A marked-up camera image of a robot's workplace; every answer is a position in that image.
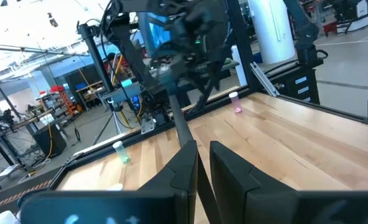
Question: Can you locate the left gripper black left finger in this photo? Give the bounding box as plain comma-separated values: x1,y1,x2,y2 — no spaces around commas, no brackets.
138,139,199,224

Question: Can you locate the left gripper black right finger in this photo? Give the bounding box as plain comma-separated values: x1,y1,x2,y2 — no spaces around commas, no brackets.
209,140,298,224

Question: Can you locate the grey metal mounting plate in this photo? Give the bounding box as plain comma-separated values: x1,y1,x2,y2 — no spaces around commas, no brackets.
141,117,156,135

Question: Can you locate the green pill bottle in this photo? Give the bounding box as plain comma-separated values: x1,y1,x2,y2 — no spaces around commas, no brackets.
112,140,131,164

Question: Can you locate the pink pill bottle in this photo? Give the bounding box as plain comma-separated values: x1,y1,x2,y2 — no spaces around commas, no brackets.
228,91,243,114

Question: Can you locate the silver aluminium strut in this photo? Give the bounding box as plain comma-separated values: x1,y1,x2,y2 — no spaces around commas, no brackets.
250,61,280,98

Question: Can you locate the black drawer cabinet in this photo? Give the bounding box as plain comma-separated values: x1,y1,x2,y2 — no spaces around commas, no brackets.
266,58,324,106

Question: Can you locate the blue lit monitor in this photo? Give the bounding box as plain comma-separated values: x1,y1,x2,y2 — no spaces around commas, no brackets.
136,12,172,58

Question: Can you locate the rack with orange items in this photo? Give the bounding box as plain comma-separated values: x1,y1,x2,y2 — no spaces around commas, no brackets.
39,84,78,118

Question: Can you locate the black equipment box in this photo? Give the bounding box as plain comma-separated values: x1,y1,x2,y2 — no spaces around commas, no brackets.
34,124,68,158

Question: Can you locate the white round pillar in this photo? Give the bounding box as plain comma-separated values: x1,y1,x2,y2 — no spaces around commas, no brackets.
248,0,296,65

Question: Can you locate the red box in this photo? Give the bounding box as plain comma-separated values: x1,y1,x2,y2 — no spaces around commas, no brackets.
322,21,339,37

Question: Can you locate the black white machine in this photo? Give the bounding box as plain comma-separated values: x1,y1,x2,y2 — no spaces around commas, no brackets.
329,0,368,34

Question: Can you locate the black aluminium table frame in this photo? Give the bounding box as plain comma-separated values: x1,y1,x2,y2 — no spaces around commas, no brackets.
48,0,368,192

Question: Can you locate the yellow cable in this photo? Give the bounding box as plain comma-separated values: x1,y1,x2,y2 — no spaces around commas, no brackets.
45,123,54,160

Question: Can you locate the black camera stand pole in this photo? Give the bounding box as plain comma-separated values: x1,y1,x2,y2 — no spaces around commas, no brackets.
77,23,125,146

